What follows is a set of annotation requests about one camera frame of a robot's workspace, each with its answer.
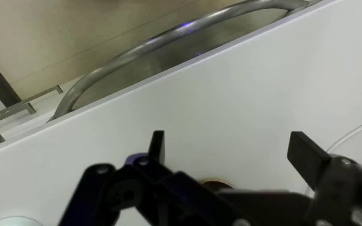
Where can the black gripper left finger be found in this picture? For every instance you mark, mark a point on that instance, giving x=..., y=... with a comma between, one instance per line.
x=156, y=188

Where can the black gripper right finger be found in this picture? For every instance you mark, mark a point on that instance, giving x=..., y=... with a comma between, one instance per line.
x=336, y=183

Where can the stainless steel sink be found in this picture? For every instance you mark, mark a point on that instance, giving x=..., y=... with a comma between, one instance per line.
x=156, y=54

